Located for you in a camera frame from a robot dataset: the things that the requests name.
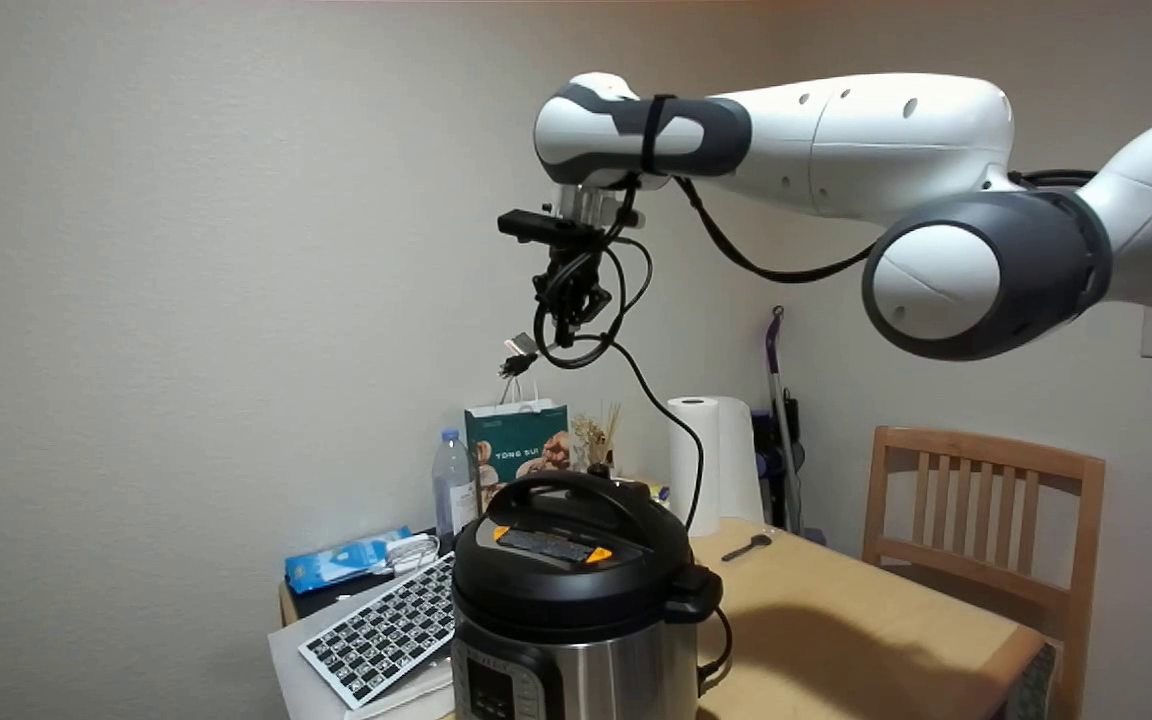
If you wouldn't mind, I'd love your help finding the black spoon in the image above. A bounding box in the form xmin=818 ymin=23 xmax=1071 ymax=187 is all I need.
xmin=721 ymin=533 xmax=773 ymax=564

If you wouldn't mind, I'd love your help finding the wooden chair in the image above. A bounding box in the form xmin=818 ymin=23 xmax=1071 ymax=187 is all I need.
xmin=861 ymin=423 xmax=1103 ymax=720

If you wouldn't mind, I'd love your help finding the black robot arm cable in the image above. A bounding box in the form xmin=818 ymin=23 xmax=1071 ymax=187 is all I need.
xmin=598 ymin=91 xmax=886 ymax=290

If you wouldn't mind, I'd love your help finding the black cooker power cable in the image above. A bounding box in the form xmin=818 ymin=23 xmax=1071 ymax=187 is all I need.
xmin=501 ymin=235 xmax=736 ymax=695

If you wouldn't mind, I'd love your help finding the green paper gift bag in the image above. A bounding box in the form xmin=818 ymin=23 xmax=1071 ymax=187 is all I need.
xmin=465 ymin=399 xmax=572 ymax=503

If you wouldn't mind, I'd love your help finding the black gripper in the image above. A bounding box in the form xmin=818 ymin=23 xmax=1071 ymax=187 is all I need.
xmin=530 ymin=248 xmax=613 ymax=321

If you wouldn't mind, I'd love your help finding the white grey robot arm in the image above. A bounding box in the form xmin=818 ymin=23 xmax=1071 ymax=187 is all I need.
xmin=530 ymin=72 xmax=1152 ymax=361

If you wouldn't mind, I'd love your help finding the clear plastic water bottle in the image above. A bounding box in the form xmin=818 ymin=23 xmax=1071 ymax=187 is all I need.
xmin=430 ymin=430 xmax=477 ymax=539

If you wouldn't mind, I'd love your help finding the blue wipes packet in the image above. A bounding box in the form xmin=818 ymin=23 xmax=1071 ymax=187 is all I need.
xmin=285 ymin=528 xmax=440 ymax=616

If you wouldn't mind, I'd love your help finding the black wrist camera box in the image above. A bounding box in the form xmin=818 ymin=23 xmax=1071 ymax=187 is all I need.
xmin=494 ymin=210 xmax=595 ymax=244

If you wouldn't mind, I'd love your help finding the black steel pressure cooker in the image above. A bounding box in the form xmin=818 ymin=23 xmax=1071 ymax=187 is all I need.
xmin=450 ymin=478 xmax=723 ymax=720

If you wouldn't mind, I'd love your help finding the white paper towel roll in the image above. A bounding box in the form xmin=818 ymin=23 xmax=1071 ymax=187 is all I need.
xmin=666 ymin=396 xmax=765 ymax=536

